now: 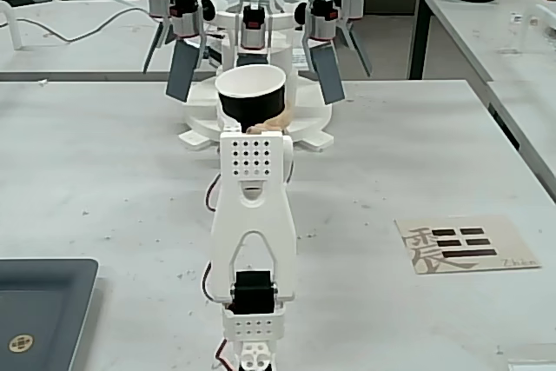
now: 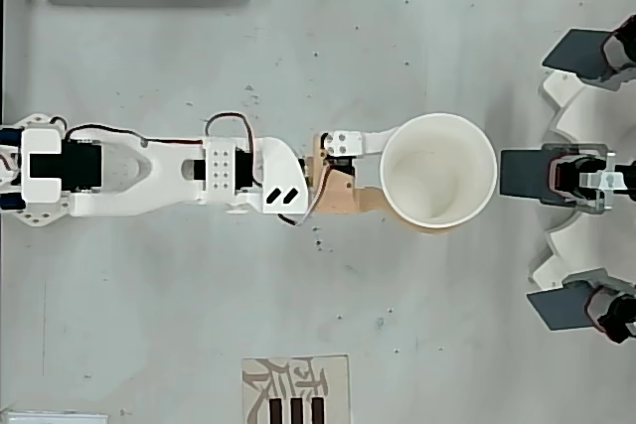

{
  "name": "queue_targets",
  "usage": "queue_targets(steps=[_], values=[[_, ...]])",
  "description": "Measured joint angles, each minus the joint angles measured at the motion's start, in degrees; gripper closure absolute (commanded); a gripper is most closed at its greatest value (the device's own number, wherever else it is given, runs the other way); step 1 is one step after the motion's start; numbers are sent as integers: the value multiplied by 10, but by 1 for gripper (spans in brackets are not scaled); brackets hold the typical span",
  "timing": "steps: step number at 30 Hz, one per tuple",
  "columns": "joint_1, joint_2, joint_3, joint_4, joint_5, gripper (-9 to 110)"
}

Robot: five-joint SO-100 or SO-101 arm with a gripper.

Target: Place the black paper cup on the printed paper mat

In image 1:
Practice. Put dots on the white curved stand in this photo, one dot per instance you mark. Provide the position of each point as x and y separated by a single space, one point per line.
15 32

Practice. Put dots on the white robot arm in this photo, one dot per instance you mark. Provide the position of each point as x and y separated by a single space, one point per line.
254 214

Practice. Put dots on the small white black block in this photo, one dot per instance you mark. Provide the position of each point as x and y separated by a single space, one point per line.
516 18

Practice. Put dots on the black paper cup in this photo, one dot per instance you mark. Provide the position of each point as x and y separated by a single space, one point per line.
252 101

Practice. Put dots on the round beige patterned token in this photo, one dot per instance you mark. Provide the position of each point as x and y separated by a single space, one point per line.
21 343

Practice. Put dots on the white carousel dispenser base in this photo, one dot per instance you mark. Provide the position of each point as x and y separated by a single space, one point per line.
282 21

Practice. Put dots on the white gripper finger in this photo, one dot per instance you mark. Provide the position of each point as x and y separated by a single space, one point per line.
227 125

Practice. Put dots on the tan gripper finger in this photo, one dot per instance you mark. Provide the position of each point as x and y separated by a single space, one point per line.
278 123

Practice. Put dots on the printed paper mat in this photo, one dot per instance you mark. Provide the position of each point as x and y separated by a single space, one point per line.
512 227

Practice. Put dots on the grey hanging panel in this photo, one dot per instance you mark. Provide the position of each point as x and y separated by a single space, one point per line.
155 47
252 60
328 75
181 71
358 49

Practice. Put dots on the black round knob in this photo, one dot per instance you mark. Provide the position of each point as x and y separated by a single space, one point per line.
209 9
301 13

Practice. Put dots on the grey tray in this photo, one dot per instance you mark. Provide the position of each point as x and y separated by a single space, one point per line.
43 301

